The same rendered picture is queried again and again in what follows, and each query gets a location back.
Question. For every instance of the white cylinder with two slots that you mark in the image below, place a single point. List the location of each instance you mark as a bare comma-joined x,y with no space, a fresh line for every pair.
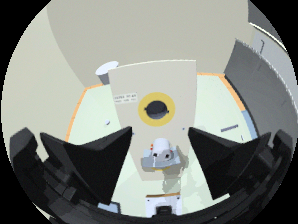
161,150

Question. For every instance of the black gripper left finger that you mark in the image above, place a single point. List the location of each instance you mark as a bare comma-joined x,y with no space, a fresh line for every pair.
97,164

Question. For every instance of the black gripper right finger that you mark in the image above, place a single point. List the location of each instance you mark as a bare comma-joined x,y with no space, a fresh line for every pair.
222,161

